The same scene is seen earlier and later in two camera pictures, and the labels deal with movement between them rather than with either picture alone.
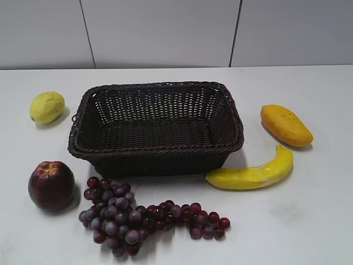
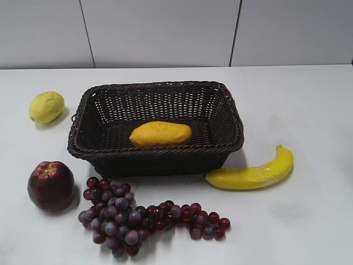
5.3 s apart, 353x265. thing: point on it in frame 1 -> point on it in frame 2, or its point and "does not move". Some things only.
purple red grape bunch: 112,216 does not move
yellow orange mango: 285,126 -> 160,133
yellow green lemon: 47,106 does not move
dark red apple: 51,186 does not move
